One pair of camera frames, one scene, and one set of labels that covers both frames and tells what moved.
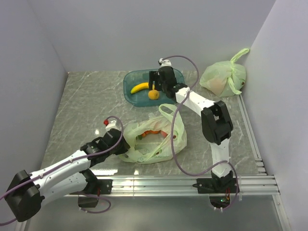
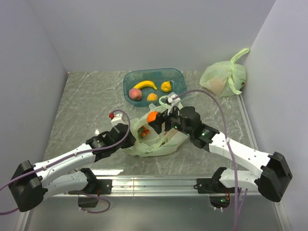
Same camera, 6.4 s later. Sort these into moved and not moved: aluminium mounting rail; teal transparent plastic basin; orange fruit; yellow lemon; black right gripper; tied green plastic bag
Moved: yellow lemon; black right gripper; orange fruit
Not moved: aluminium mounting rail; teal transparent plastic basin; tied green plastic bag
